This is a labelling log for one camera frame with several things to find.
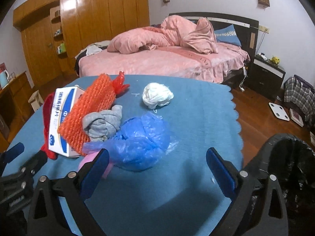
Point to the wooden wardrobe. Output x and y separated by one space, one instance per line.
54 31

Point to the red plastic bag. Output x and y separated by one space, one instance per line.
118 84

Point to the plaid bag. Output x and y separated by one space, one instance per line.
299 96

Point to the black bed headboard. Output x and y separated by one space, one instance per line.
246 29

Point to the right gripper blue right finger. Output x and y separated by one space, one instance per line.
224 173

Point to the white crumpled tissue ball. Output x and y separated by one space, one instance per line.
156 95

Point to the wooden side cabinet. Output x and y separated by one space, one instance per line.
15 109

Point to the book on floor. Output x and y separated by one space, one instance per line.
296 117

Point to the grey sock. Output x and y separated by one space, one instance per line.
102 125

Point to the pink crumpled duvet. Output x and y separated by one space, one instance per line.
173 31

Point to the white small stool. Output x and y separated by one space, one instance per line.
36 100

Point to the yellow plush toy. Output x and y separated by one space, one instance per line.
274 60

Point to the white blue alcohol pads box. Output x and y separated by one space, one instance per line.
63 101

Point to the black trash bin with liner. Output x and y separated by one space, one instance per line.
291 160

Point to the pink sock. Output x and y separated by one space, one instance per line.
89 158

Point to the light blue kettle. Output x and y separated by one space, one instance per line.
4 78

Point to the orange foam net sleeve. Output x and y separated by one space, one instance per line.
97 97

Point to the blue pillow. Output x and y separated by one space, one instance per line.
227 35

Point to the wall power socket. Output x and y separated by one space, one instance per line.
264 29

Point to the red sock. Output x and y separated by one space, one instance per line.
47 107

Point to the blue plastic bag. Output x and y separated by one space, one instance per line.
139 144

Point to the black nightstand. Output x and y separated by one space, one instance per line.
265 78

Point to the white bathroom scale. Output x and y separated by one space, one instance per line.
279 111

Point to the clothes pile on bed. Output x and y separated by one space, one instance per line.
94 48

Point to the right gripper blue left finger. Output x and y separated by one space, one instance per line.
91 174

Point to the bed with pink sheet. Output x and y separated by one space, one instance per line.
173 61

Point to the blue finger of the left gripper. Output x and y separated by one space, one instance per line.
11 154
33 165

